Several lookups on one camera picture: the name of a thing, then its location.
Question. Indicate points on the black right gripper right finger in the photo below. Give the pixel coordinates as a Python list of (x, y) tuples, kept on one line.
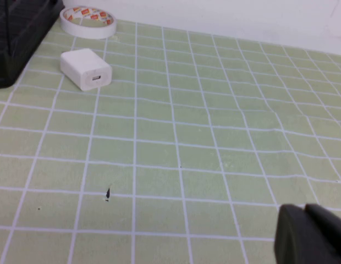
[(332, 231)]

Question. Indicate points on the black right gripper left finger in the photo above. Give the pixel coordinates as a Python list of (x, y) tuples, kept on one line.
[(294, 242)]

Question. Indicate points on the green checked tablecloth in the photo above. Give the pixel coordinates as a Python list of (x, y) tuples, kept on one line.
[(187, 137)]

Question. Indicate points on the white USB charger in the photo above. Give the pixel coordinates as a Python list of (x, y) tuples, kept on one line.
[(79, 67)]

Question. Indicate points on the white tape roll red print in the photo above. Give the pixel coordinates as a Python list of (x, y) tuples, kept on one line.
[(85, 31)]

